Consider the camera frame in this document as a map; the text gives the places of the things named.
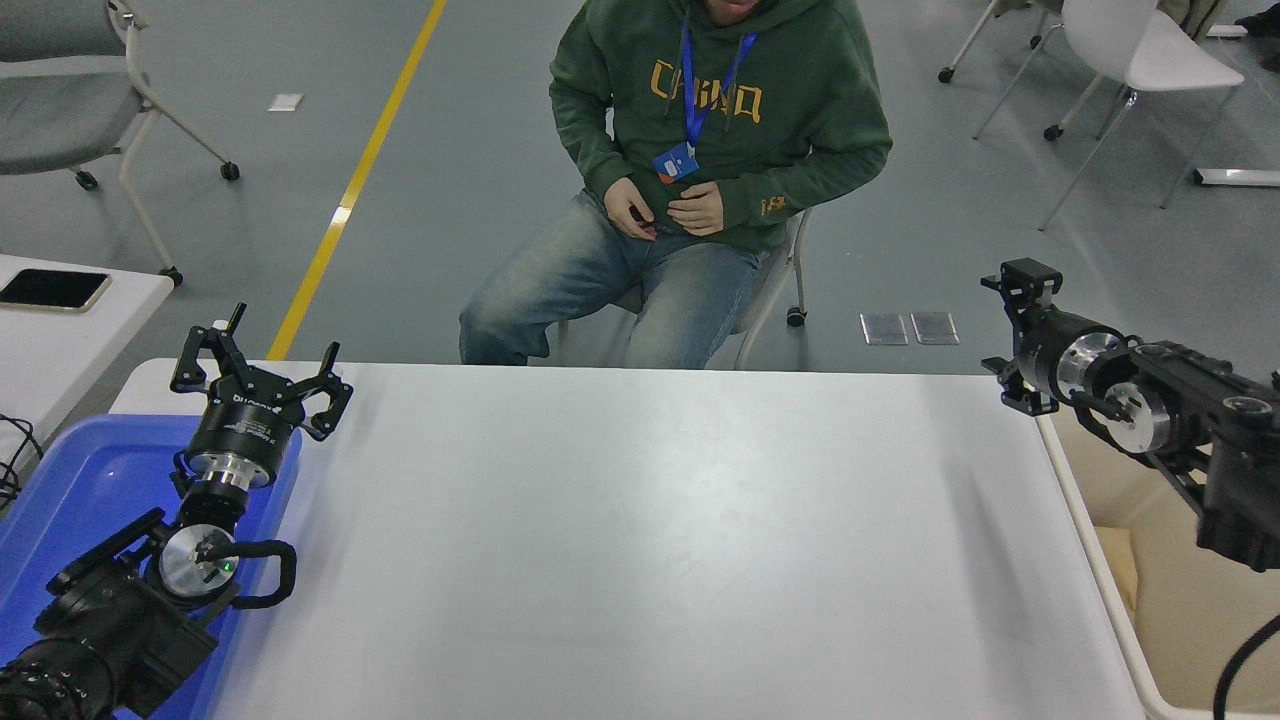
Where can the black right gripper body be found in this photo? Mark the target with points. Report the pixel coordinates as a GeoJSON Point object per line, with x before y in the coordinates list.
{"type": "Point", "coordinates": [1045, 345]}

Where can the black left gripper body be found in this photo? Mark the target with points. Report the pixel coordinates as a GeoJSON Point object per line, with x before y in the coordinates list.
{"type": "Point", "coordinates": [245, 428]}

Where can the person's left hand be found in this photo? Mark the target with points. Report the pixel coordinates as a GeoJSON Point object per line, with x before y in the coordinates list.
{"type": "Point", "coordinates": [700, 212]}

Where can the person's right hand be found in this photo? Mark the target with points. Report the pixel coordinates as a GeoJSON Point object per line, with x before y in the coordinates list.
{"type": "Point", "coordinates": [628, 208]}

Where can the metal floor plate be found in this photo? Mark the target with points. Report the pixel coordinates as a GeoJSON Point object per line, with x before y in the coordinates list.
{"type": "Point", "coordinates": [885, 330]}
{"type": "Point", "coordinates": [935, 329]}

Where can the white side table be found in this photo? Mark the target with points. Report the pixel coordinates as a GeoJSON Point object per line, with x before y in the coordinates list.
{"type": "Point", "coordinates": [70, 350]}

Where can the blue plastic tray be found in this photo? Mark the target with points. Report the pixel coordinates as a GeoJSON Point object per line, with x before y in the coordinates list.
{"type": "Point", "coordinates": [90, 480]}

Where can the black smartphone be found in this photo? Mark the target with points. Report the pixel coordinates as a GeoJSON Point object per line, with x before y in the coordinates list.
{"type": "Point", "coordinates": [55, 288]}

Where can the tan paper sheet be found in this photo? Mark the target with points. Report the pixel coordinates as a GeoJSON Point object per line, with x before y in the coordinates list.
{"type": "Point", "coordinates": [1118, 570]}

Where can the white-legged castor chair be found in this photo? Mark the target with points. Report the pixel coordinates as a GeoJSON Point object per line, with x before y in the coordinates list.
{"type": "Point", "coordinates": [945, 74]}

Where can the white table foot bar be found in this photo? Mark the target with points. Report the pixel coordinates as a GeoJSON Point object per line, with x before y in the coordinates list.
{"type": "Point", "coordinates": [1225, 31]}
{"type": "Point", "coordinates": [1240, 179]}

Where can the large pale plastic bin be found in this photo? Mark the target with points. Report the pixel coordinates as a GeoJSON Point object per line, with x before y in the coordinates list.
{"type": "Point", "coordinates": [1160, 600]}

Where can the white shell chair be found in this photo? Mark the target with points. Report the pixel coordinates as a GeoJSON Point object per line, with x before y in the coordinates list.
{"type": "Point", "coordinates": [1150, 55]}

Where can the person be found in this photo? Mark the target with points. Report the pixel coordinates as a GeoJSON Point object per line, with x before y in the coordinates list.
{"type": "Point", "coordinates": [800, 130]}

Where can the grey castor chair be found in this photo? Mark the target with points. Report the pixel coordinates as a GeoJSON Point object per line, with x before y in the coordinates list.
{"type": "Point", "coordinates": [60, 120]}

